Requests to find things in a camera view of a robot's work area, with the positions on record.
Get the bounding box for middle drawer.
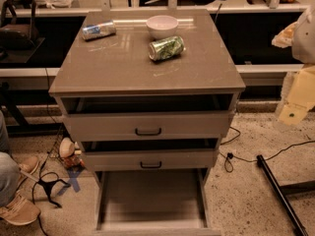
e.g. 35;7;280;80
79;138;220;171

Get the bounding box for dark chair at left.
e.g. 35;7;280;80
0;0;44;64

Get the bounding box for tan shoe near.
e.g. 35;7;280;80
0;192;40;226

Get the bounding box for person leg in jeans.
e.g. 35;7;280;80
0;111;20;207

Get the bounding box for black metal stand leg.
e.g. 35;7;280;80
257;155;315;236

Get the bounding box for black cable on floor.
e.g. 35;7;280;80
218;126;315;174

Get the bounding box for white bowl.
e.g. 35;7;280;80
146;15;178;39

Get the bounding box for drawer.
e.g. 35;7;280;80
93;169;221;236
58;93;235;142
79;138;220;171

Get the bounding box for blue tape cross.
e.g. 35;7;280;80
67;167;84;193

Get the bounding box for black strap on floor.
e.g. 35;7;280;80
31;160;71;236

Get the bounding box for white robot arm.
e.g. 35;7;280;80
272;6;315;125

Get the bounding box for top drawer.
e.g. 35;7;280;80
58;93;235;142

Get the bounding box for grey drawer cabinet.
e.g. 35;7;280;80
48;8;247;185

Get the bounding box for blue silver soda can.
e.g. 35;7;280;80
82;20;116;40

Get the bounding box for tan shoe far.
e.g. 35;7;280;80
19;155;39;182

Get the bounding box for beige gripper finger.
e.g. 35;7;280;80
277;66;315;125

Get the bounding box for tan shoe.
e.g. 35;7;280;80
19;155;39;182
0;192;40;226

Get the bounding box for bottom drawer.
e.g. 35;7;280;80
93;169;221;236

